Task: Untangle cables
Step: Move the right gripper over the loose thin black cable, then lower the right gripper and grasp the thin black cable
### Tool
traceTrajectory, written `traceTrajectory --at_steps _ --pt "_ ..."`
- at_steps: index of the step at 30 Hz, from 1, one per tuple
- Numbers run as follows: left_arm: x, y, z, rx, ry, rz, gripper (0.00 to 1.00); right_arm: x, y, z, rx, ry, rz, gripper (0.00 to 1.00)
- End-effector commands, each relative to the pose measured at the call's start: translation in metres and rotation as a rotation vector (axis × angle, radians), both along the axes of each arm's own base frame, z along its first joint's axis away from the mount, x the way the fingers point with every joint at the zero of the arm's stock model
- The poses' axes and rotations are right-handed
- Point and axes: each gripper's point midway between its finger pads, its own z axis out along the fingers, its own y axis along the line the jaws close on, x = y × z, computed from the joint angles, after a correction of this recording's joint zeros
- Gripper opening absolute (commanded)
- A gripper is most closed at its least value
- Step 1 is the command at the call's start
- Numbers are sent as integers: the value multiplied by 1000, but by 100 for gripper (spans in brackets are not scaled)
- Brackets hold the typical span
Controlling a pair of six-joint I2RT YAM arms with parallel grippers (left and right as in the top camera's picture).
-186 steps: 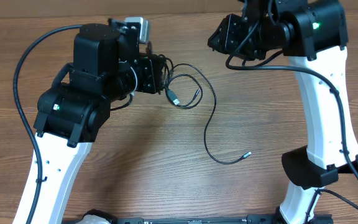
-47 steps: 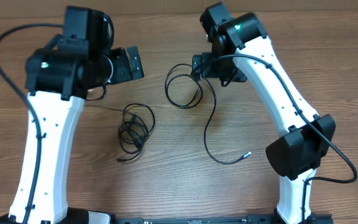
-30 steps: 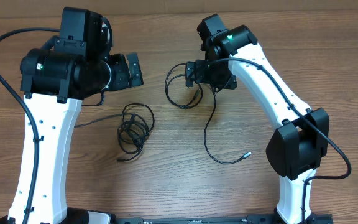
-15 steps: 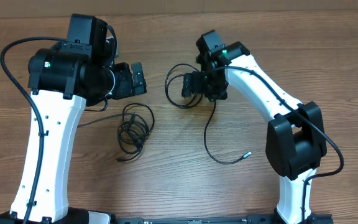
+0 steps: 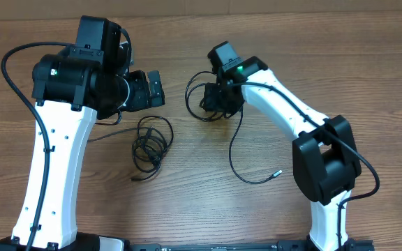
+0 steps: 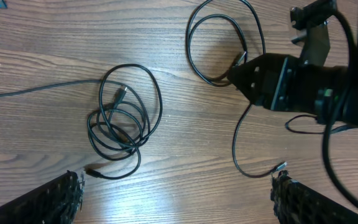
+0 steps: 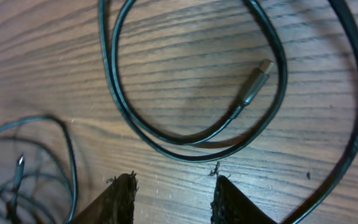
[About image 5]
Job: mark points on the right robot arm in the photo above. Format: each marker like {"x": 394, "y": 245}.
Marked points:
{"x": 323, "y": 149}

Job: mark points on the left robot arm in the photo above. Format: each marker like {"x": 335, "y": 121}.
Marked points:
{"x": 85, "y": 82}

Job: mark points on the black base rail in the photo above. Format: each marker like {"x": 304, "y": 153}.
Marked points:
{"x": 218, "y": 247}

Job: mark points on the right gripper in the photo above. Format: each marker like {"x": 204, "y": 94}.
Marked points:
{"x": 212, "y": 104}

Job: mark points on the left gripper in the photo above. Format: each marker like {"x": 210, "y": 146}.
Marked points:
{"x": 142, "y": 100}

